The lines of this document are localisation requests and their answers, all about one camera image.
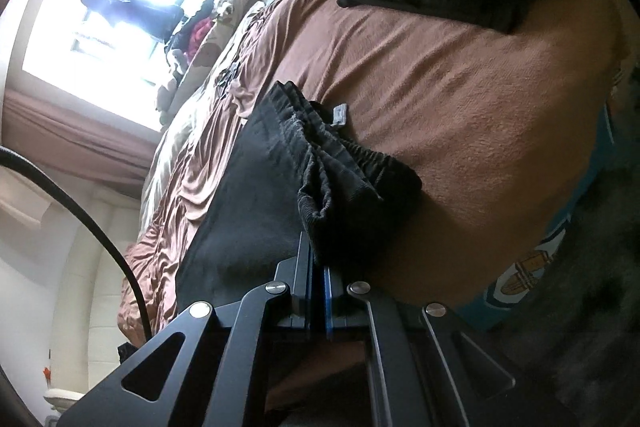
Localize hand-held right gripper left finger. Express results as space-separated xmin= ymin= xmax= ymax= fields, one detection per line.
xmin=55 ymin=232 xmax=318 ymax=427

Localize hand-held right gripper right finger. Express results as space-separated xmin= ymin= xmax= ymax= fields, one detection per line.
xmin=320 ymin=264 xmax=581 ymax=427

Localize black pants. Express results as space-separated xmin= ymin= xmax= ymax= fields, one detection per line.
xmin=175 ymin=79 xmax=425 ymax=308

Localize beige pillow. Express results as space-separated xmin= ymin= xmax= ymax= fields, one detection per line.
xmin=140 ymin=97 xmax=206 ymax=233

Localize blue printed sheet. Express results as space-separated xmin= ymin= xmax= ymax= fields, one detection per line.
xmin=460 ymin=102 xmax=617 ymax=309

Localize brown bedsheet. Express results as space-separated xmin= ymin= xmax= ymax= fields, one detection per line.
xmin=260 ymin=0 xmax=632 ymax=408

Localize pink window curtain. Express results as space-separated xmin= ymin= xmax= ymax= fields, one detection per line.
xmin=0 ymin=86 xmax=162 ymax=188

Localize pile of clothes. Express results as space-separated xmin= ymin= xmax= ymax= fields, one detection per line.
xmin=164 ymin=0 xmax=253 ymax=75

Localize dark hanging garment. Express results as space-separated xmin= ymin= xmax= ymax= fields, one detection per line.
xmin=80 ymin=0 xmax=187 ymax=42

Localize black cable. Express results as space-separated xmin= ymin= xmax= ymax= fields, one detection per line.
xmin=0 ymin=146 xmax=152 ymax=344

